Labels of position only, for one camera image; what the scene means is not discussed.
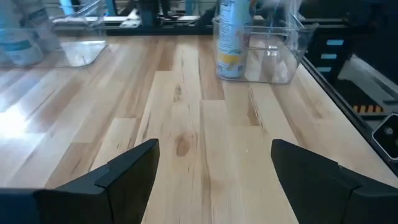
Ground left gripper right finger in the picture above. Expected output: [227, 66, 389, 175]
[271, 139, 398, 224]

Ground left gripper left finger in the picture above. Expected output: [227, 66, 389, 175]
[0, 139, 160, 224]

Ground Celsius can teal band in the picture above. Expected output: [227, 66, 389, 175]
[0, 0, 44, 66]

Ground white Celsius soda can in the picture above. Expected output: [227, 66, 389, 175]
[18, 0, 62, 54]

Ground Celsius can yellow band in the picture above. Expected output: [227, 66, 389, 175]
[216, 0, 252, 79]

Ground black case hazard stripes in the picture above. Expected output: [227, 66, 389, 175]
[310, 18, 398, 116]

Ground white mounting plate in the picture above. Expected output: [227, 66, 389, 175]
[119, 11, 141, 29]

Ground clear plastic bin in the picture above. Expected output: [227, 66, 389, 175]
[0, 0, 108, 69]
[213, 0, 318, 85]

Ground black table-level camera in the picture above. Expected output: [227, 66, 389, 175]
[371, 112, 398, 162]

